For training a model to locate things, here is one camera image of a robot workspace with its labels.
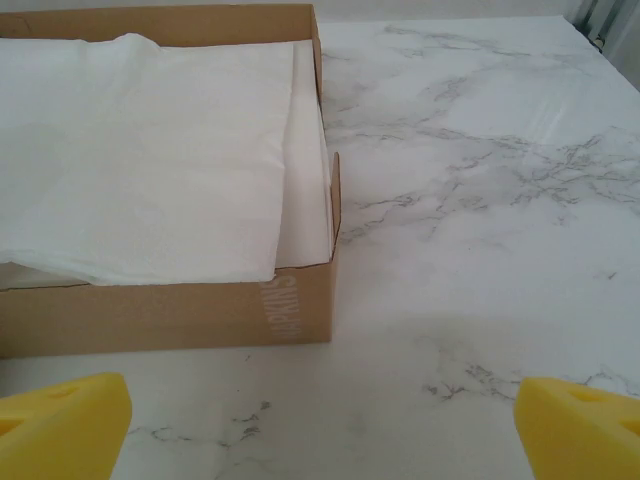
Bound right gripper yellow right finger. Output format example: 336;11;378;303
515;377;640;480

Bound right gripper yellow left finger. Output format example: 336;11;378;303
0;372;133;480

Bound brown cardboard napkin box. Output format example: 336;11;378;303
0;3;341;359

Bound white paper napkin stack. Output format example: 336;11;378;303
0;32;335;289

